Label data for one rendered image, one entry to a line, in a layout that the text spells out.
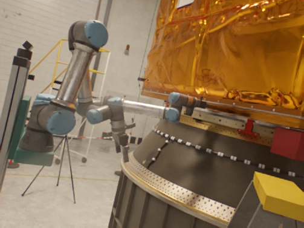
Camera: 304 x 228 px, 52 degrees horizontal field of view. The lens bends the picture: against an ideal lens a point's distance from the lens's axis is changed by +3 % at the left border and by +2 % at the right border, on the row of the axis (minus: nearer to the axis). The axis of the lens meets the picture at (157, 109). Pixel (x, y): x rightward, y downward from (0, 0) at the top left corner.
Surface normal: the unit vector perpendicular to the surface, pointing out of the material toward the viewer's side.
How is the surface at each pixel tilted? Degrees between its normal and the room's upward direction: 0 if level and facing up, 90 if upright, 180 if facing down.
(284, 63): 90
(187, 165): 62
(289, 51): 89
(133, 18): 90
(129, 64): 90
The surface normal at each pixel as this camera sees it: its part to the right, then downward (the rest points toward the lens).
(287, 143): -0.87, -0.18
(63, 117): 0.63, 0.29
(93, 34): 0.73, 0.05
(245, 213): -0.24, 0.03
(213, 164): -0.37, -0.54
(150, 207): -0.76, -0.15
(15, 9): 0.46, 0.13
